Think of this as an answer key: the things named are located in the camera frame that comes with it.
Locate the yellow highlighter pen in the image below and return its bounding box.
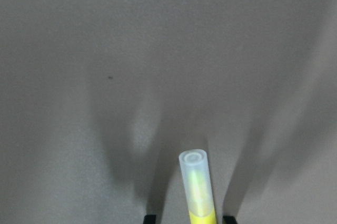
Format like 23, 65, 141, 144
179, 149, 217, 223

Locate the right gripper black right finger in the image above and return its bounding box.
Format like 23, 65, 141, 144
223, 216, 236, 224

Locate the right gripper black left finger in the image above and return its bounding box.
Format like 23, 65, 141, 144
143, 215, 156, 224

